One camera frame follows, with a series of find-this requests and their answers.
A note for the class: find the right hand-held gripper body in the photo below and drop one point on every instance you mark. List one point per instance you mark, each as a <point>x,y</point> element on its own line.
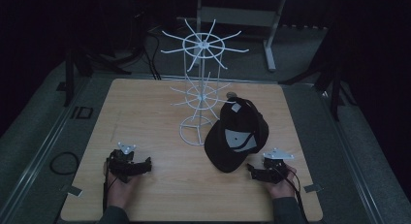
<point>274,170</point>

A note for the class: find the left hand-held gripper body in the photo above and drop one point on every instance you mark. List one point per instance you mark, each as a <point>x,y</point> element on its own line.
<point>121,164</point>

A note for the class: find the black baseball cap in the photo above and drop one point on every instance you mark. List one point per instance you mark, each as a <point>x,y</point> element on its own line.
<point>226,154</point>

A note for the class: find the person's right hand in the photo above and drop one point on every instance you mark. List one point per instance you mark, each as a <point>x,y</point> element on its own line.
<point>282,190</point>

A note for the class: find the person's left hand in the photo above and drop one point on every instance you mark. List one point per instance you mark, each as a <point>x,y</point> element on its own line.
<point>118,193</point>

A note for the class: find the grey tape strip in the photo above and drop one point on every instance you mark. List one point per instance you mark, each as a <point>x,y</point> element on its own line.
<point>312,187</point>
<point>72,190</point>

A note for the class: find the black floor socket plate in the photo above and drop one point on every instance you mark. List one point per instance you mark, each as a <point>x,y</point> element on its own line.
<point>82,112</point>

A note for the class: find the black tripod stand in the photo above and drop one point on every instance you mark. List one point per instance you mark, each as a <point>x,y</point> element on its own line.
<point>336,88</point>
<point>69,78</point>

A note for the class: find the metal floor rail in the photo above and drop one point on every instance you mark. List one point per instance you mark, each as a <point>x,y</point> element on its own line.
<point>42,156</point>
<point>349,153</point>

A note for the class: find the grey metal table frame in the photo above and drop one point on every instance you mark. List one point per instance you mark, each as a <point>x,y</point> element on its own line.
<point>239,16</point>

